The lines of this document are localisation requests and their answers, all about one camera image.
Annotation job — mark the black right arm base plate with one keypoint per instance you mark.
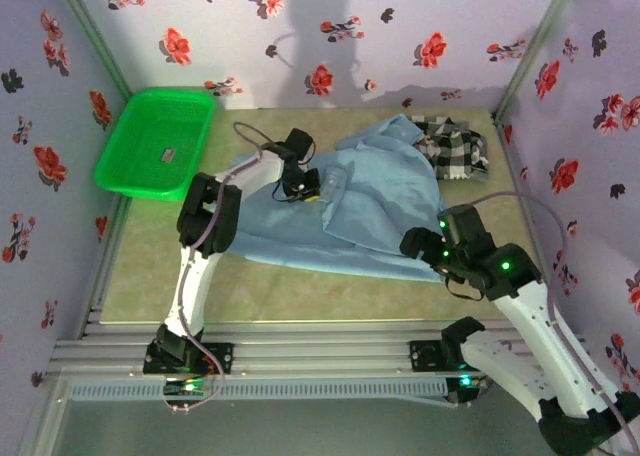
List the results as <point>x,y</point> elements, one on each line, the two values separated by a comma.
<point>425,356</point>

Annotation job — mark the light blue long sleeve shirt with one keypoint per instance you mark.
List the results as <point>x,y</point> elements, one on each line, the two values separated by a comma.
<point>360,216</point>

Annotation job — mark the left controller circuit board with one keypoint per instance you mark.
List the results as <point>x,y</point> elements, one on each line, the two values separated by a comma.
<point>189,387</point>

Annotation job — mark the black white plaid shirt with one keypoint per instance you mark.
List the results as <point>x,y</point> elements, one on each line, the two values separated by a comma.
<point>452,151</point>

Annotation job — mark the small grey basket label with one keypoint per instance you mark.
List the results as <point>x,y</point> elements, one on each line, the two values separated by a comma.
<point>169,154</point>

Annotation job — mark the right controller circuit board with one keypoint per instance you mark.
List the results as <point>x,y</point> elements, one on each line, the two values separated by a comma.
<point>465,382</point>

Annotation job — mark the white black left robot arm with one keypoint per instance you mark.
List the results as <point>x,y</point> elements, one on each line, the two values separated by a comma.
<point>192,286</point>

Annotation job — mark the left aluminium corner post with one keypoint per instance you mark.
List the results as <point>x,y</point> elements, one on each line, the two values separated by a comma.
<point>95,36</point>

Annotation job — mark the right aluminium corner post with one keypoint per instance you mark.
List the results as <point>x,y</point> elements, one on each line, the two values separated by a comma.
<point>537,36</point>

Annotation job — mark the green plastic basket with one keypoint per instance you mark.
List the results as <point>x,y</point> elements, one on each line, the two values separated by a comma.
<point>150,141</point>

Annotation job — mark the controller circuit board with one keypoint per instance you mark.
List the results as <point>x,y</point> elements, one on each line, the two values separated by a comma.
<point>189,387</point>
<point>465,382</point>

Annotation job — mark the aluminium corner post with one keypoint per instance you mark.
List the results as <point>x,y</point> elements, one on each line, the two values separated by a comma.
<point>95,36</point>
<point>537,36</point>

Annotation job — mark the aluminium rail frame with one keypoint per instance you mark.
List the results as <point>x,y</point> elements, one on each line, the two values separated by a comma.
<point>325,351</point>

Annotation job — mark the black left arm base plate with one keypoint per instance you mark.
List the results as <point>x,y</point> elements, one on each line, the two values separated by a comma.
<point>222,358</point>

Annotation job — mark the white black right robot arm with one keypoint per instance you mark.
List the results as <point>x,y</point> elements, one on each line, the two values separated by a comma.
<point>530,316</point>

